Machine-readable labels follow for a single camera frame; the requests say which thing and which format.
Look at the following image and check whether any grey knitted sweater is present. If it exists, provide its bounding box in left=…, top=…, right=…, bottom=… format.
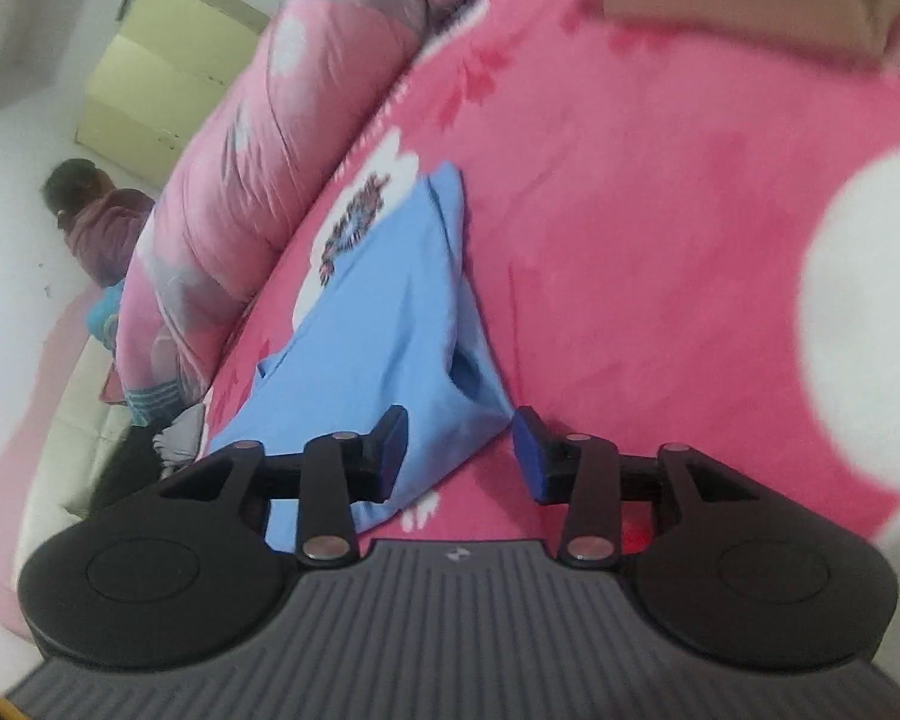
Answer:
left=154, top=405, right=209, bottom=481

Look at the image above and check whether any cream padded headboard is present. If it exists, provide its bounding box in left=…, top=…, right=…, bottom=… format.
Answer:
left=0, top=300, right=134, bottom=638

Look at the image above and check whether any yellow cabinet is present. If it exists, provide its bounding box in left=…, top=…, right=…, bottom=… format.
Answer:
left=75, top=0, right=271, bottom=186

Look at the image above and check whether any blue shirt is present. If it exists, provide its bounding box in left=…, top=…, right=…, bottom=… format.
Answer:
left=208, top=161, right=516, bottom=541

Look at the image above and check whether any teal printed pillow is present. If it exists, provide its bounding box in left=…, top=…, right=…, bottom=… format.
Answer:
left=86, top=281, right=130, bottom=351

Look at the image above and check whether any pink and grey quilt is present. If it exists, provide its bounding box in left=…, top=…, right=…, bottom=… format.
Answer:
left=116, top=0, right=515, bottom=422

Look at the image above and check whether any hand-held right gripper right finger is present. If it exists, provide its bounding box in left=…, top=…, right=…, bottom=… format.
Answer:
left=511, top=405, right=760, bottom=571

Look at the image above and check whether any pink floral blanket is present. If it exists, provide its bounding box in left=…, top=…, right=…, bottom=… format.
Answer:
left=195, top=0, right=900, bottom=550

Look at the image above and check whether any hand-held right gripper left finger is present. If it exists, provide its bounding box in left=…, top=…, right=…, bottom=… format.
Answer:
left=157, top=405, right=411, bottom=568

